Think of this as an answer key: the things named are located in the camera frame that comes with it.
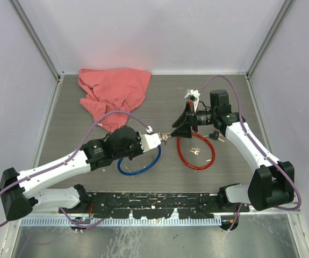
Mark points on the black keys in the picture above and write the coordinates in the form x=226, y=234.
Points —
x=215, y=135

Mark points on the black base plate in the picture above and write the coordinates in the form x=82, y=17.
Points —
x=152, y=205

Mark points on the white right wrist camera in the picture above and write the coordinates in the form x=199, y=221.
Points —
x=193, y=96

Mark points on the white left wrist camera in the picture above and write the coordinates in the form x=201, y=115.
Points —
x=150, y=140

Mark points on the red cable lock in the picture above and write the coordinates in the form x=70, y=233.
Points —
x=204, y=159

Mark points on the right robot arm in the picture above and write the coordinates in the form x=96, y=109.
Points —
x=271, y=182

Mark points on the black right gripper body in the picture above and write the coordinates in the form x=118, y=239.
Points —
x=193, y=117

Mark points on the blue cable lock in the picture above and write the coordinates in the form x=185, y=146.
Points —
x=125, y=171

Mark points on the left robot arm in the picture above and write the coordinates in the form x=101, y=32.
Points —
x=20, y=190

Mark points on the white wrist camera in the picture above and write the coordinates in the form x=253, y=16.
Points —
x=193, y=96
x=150, y=140

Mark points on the pink cloth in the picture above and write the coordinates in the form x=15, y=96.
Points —
x=111, y=90

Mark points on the slotted cable duct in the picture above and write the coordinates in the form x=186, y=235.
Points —
x=56, y=221

